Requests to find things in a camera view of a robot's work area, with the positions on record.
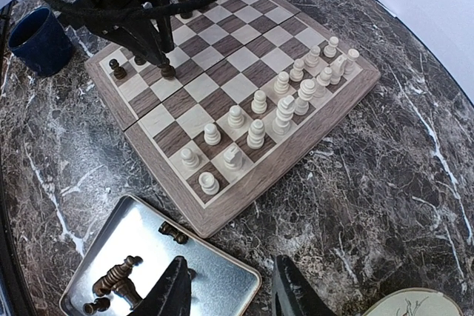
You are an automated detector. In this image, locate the white chess pieces row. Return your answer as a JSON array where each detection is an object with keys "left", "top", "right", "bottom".
[{"left": 169, "top": 38, "right": 361, "bottom": 202}]

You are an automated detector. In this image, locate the cream floral ceramic plate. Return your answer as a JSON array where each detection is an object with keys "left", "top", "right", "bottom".
[{"left": 364, "top": 288, "right": 463, "bottom": 316}]

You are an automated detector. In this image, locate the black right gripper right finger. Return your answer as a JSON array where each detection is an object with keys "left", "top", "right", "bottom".
[{"left": 272, "top": 255, "right": 336, "bottom": 316}]

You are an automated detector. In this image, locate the silver metal tray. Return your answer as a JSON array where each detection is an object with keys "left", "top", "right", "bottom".
[{"left": 59, "top": 195, "right": 261, "bottom": 315}]

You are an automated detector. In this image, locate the dark blue enamel mug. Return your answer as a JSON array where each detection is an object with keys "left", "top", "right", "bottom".
[{"left": 7, "top": 7, "right": 74, "bottom": 77}]

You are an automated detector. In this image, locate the dark wooden chess pawn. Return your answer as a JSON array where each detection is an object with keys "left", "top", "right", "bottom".
[{"left": 158, "top": 59, "right": 176, "bottom": 80}]

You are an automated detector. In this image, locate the dark chess pieces pile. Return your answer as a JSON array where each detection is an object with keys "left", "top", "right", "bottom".
[{"left": 81, "top": 221, "right": 196, "bottom": 315}]

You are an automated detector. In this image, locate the wooden folding chess board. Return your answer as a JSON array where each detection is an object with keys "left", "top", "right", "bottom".
[{"left": 85, "top": 0, "right": 381, "bottom": 238}]

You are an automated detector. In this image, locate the dark wooden chess knight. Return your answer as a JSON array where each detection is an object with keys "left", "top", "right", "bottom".
[{"left": 134, "top": 56, "right": 147, "bottom": 66}]

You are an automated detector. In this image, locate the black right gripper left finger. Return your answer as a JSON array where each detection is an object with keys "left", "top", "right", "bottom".
[{"left": 129, "top": 256, "right": 192, "bottom": 316}]

